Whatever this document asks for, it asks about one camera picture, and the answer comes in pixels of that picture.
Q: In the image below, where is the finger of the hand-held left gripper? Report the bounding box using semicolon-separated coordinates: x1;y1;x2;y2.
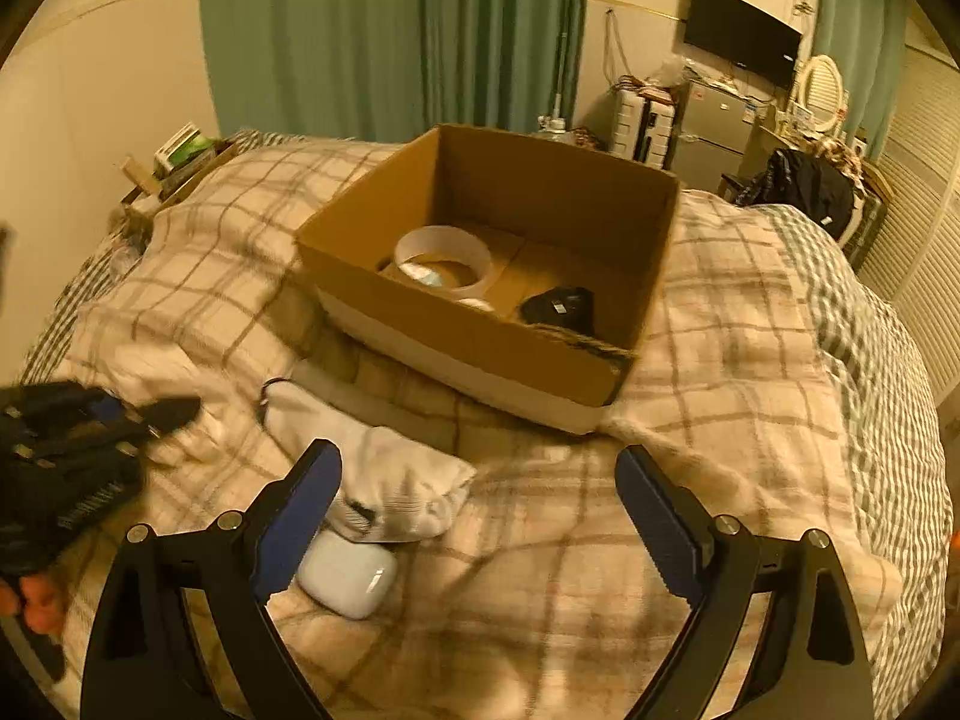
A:
71;382;127;432
112;394;202;466

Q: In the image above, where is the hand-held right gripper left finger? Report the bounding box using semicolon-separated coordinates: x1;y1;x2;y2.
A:
81;439;344;720

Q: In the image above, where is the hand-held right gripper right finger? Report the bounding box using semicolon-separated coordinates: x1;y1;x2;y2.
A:
613;444;875;720

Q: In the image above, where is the white earbuds case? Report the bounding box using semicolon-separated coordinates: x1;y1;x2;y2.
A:
298;529;398;621

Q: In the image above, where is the white sock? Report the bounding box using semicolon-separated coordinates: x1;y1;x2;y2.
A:
266;382;478;545

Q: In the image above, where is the person's left hand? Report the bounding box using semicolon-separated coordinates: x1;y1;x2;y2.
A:
0;574;67;635

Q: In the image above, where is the white cloth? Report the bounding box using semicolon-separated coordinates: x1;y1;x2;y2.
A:
90;345;233;466

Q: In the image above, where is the beige plaid blanket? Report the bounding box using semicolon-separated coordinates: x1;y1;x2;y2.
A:
56;139;905;720

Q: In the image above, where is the bedside cardboard box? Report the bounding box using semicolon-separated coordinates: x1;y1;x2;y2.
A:
120;136;235;212

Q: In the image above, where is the small black device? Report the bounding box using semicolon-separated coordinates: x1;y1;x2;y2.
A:
521;286;593;340

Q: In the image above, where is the green gingham bed sheet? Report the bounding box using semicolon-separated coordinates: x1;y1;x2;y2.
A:
19;127;953;720

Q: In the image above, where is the green and white carton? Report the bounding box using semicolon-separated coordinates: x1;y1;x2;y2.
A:
154;124;216;173

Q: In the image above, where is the white tape roll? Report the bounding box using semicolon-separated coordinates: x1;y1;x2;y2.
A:
394;226;494;299

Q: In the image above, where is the black backpack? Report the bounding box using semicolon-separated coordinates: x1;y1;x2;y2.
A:
739;148;856;239

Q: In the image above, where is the white louvered door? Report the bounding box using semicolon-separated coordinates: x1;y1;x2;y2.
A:
855;45;960;398

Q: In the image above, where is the silver refrigerator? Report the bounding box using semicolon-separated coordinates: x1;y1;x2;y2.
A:
671;79;775;179

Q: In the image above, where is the white suitcase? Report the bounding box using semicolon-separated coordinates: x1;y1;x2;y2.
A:
609;86;680;166

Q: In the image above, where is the wide green curtain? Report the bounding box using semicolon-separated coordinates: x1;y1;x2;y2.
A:
196;0;592;145

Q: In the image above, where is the upright metal pole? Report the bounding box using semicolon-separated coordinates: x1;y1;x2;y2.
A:
553;30;572;132

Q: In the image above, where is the white oval mirror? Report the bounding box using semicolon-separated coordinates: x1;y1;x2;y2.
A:
795;54;845;136

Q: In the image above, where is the narrow green curtain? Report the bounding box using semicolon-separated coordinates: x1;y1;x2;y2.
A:
814;0;912;142

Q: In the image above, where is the thin black cord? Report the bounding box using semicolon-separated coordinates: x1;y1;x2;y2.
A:
258;378;301;422

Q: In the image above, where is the brown twine rope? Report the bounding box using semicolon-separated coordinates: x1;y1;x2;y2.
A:
534;321;640;362

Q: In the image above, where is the black wall television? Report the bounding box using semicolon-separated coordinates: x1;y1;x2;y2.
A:
684;0;803;91

